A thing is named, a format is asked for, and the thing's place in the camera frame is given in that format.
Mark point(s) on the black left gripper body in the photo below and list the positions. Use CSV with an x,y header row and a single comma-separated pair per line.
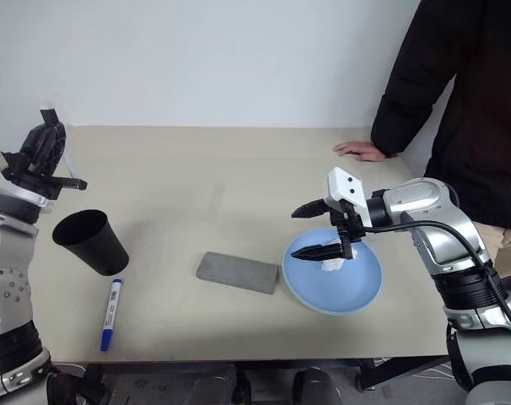
x,y
25,177

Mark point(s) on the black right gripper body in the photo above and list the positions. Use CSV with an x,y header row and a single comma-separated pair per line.
x,y
346,219

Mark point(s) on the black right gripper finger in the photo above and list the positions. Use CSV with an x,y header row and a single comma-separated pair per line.
x,y
310,209
318,252

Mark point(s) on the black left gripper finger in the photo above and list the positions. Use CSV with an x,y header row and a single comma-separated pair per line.
x,y
68,183
44,147

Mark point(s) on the white tissue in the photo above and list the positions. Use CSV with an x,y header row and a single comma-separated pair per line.
x,y
333,266

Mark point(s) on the blue plastic plate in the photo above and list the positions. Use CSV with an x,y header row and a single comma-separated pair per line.
x,y
335,291

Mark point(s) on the black plastic cup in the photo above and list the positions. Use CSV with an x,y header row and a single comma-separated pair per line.
x,y
95,249

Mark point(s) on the grey felt glasses case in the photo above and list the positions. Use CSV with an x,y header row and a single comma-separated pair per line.
x,y
238,272

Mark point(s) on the black sleeved person's forearm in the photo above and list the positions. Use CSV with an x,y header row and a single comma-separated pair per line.
x,y
407,109

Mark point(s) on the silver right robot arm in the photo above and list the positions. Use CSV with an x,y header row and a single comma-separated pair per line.
x,y
449,236

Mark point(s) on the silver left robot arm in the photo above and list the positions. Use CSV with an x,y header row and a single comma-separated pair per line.
x,y
11,295

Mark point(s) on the person's bare hand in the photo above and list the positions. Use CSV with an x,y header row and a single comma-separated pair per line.
x,y
361,149

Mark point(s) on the dark rounded shape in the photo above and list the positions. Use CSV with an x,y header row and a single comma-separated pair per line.
x,y
215,386
316,388

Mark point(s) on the blue whiteboard marker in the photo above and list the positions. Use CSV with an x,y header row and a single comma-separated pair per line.
x,y
111,314

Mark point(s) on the person in black jacket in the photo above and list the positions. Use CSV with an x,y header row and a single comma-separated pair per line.
x,y
483,84

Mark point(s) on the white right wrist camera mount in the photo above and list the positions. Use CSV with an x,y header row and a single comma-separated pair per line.
x,y
348,185

